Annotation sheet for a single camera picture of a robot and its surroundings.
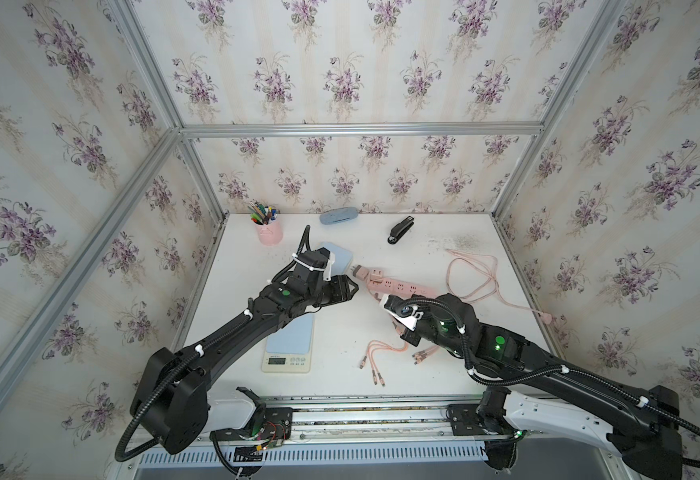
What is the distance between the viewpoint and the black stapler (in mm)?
1120


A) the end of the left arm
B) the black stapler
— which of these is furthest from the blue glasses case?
the end of the left arm

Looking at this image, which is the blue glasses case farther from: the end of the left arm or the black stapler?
the end of the left arm

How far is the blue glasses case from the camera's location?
3.86 ft

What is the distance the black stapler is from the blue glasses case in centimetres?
19
